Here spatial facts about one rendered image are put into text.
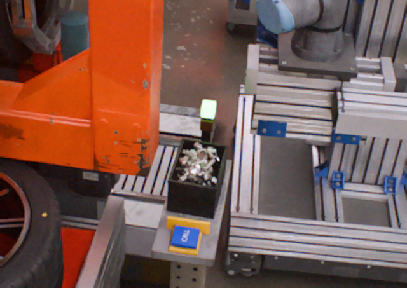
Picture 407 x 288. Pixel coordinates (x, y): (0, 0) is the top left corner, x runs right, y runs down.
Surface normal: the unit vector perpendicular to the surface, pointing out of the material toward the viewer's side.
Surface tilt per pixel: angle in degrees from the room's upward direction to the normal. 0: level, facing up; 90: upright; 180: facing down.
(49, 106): 90
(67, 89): 90
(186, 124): 0
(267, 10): 97
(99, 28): 90
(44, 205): 0
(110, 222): 0
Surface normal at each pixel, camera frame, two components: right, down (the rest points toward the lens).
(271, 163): 0.06, -0.79
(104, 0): -0.15, 0.59
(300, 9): 0.55, 0.24
